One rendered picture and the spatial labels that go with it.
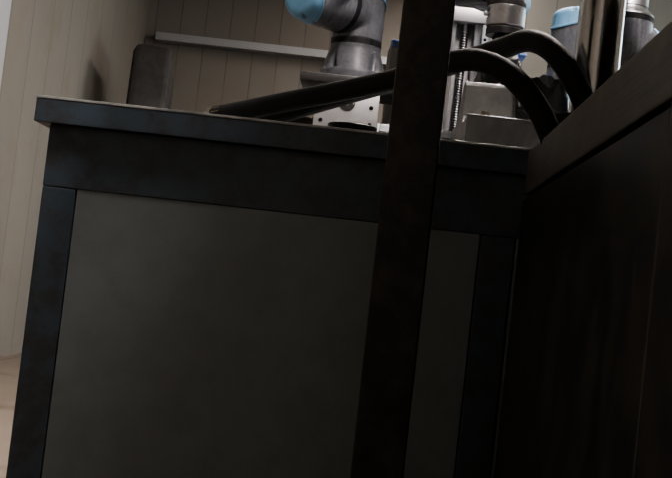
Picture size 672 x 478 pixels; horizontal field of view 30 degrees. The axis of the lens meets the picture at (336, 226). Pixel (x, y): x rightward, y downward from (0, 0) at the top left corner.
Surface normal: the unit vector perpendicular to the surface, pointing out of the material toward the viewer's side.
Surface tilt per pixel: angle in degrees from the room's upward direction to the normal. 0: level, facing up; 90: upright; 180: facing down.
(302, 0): 97
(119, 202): 90
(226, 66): 90
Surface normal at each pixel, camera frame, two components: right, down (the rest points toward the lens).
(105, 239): -0.03, -0.06
